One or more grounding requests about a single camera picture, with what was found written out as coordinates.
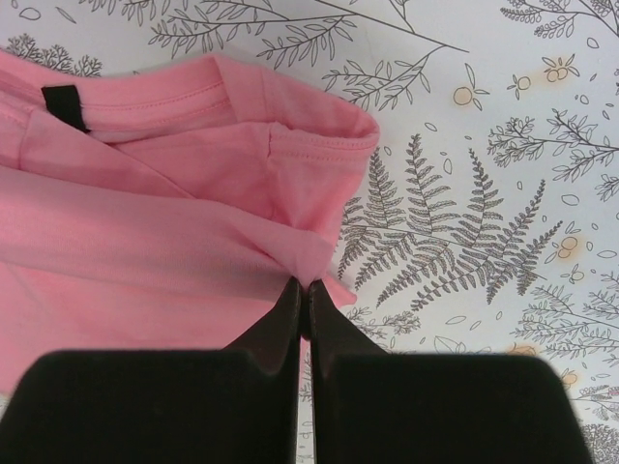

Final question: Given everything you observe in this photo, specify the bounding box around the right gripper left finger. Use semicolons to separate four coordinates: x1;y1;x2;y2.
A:
1;280;302;463

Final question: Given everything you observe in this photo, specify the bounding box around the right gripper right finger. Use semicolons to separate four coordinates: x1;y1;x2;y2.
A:
308;281;591;463

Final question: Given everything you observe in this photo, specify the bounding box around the floral table mat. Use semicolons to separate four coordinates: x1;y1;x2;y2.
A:
1;1;618;463

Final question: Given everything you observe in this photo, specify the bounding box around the pink t shirt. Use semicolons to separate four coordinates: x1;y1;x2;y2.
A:
1;53;379;394

